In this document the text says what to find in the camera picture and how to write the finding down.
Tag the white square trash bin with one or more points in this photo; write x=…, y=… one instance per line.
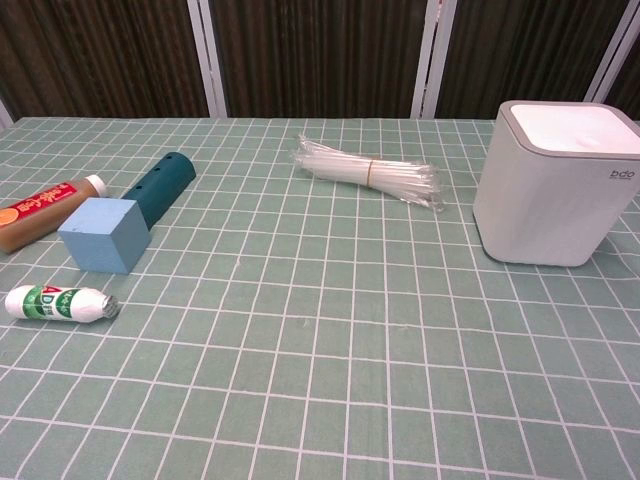
x=540, y=200

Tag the bundle of clear wrapped straws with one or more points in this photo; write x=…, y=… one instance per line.
x=370, y=172

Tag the green white checked tablecloth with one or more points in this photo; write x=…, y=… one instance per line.
x=320, y=360

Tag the dark teal perforated cylinder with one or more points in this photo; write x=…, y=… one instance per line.
x=162, y=187

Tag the light blue foam cube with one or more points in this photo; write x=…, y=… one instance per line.
x=102, y=235

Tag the small white green yogurt bottle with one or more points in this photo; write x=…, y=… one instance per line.
x=55, y=302

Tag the brown sauce bottle red label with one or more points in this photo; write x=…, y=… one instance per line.
x=35, y=212

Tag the dark folding screen white frame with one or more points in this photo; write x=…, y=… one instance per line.
x=320, y=55

